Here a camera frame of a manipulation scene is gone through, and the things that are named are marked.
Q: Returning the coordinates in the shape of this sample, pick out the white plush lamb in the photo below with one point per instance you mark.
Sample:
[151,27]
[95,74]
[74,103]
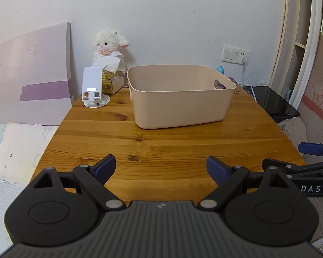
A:
[109,43]

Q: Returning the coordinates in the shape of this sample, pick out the beige plastic storage bin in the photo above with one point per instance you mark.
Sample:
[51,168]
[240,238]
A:
[177,104]

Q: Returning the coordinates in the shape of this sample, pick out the grey cloth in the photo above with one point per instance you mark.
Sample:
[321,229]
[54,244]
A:
[296,134]

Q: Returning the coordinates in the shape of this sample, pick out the purple and white headboard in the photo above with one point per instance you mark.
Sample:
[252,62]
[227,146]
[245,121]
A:
[29,80]

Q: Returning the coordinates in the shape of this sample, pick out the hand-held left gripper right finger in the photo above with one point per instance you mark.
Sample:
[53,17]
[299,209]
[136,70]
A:
[216,168]

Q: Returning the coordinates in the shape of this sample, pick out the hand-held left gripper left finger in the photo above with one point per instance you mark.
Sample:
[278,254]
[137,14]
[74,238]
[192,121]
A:
[106,166]

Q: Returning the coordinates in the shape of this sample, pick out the white wall socket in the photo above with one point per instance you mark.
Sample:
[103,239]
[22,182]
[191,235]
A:
[234,55]

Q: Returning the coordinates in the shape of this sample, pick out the white pillow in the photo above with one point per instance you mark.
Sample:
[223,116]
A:
[21,150]

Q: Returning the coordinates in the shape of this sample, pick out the white shelf frame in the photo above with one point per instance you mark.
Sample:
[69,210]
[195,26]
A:
[309,45]

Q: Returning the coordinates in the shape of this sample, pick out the black side table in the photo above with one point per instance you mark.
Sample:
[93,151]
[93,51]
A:
[271,102]

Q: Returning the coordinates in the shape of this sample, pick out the white crumpled tissue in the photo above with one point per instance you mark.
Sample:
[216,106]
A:
[107,61]

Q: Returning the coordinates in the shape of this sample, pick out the white phone stand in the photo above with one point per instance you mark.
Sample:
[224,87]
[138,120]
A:
[93,80]

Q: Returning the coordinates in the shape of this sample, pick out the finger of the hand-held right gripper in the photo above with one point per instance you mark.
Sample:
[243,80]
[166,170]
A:
[311,148]
[298,168]

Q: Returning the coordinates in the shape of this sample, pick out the light blue small toy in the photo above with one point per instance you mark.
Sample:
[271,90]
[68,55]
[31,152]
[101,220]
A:
[221,69]

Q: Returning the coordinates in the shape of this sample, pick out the gold tissue box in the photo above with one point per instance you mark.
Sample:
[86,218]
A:
[114,83]

